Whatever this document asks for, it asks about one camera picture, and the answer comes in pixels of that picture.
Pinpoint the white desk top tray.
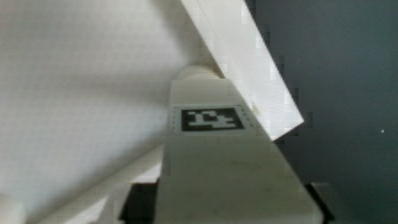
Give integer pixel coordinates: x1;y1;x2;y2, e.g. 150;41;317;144
0;0;304;224

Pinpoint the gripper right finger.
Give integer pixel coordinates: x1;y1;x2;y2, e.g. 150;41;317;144
306;182;356;224

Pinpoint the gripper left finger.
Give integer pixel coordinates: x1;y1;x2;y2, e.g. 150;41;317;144
120;183;159;224

